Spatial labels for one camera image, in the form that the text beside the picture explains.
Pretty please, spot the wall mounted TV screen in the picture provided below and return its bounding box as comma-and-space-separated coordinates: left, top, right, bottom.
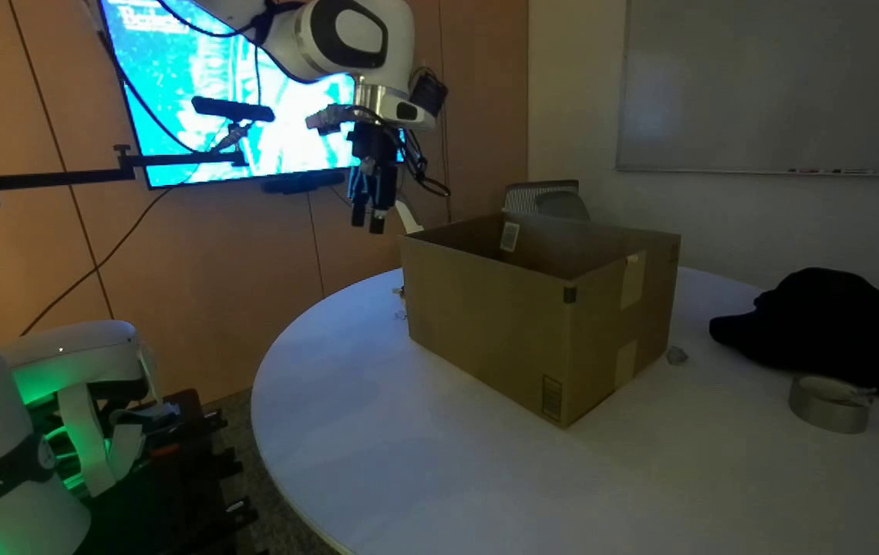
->
96, 0, 432, 194

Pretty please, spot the black cloth bundle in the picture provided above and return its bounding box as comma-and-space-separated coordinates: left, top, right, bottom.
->
708, 265, 879, 414

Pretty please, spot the open cardboard box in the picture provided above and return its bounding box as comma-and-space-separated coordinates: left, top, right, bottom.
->
388, 194, 685, 433

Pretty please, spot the grey tape roll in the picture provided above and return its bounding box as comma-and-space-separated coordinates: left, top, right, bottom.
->
787, 373, 879, 437

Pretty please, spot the black bar camera on boom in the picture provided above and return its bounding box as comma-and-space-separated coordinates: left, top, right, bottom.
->
189, 93, 282, 127

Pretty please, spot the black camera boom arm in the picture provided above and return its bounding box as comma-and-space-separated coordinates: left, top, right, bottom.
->
0, 142, 258, 206

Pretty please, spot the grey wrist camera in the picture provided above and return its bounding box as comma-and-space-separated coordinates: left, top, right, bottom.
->
304, 98, 362, 133

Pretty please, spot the black wall cable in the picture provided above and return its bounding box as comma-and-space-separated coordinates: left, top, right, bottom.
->
20, 188, 176, 338

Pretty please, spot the black bar under TV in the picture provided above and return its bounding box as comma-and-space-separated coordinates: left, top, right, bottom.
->
259, 168, 351, 197

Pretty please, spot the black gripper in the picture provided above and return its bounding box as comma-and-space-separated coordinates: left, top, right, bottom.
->
342, 116, 415, 236

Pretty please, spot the wall whiteboard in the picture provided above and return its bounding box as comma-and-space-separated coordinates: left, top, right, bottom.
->
618, 0, 879, 186

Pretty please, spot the grey chair backrest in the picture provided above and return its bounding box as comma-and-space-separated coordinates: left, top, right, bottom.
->
500, 178, 594, 227

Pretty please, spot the small black wall device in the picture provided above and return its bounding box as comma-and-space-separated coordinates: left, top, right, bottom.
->
410, 68, 455, 116

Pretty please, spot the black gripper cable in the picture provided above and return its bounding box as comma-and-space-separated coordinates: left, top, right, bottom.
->
397, 138, 455, 205

